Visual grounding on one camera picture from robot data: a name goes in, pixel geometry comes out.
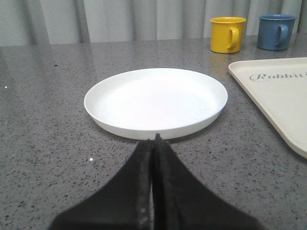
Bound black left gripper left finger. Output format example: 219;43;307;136
49;141;151;230

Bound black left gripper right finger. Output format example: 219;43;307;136
152;135;261;230

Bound white round plate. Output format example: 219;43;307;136
84;68;228;140

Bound cream rabbit serving tray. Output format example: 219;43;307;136
228;57;307;158

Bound yellow enamel mug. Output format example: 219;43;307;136
210;16;247;54

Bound blue enamel mug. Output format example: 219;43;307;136
257;14;296;51

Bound grey curtain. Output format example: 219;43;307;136
0;0;307;46

